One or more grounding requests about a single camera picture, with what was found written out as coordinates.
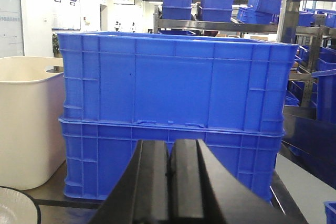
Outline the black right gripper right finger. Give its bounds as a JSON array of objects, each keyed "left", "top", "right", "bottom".
[{"left": 170, "top": 139, "right": 306, "bottom": 223}]

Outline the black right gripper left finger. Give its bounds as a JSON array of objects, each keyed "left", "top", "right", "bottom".
[{"left": 89, "top": 140, "right": 169, "bottom": 223}]

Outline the beige plate black rim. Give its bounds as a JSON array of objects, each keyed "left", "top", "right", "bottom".
[{"left": 1, "top": 186, "right": 41, "bottom": 224}]

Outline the blue crate on shelf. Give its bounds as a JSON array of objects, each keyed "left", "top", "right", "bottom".
[
  {"left": 200, "top": 0, "right": 234, "bottom": 23},
  {"left": 162, "top": 0, "right": 193, "bottom": 20}
]

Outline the metal storage shelf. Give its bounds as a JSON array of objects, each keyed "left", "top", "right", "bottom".
[{"left": 153, "top": 5, "right": 335, "bottom": 108}]

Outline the large blue plastic crate lower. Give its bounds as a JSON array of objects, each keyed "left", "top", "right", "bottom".
[{"left": 59, "top": 117, "right": 283, "bottom": 201}]

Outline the large blue plastic crate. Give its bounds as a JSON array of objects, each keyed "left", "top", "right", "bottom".
[
  {"left": 58, "top": 32, "right": 298, "bottom": 134},
  {"left": 59, "top": 117, "right": 283, "bottom": 201}
]

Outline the large blue plastic crate upper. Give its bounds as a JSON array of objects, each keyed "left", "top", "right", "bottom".
[{"left": 58, "top": 32, "right": 298, "bottom": 134}]

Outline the cream plastic storage bin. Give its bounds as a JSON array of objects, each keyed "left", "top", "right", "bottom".
[{"left": 1, "top": 56, "right": 66, "bottom": 190}]

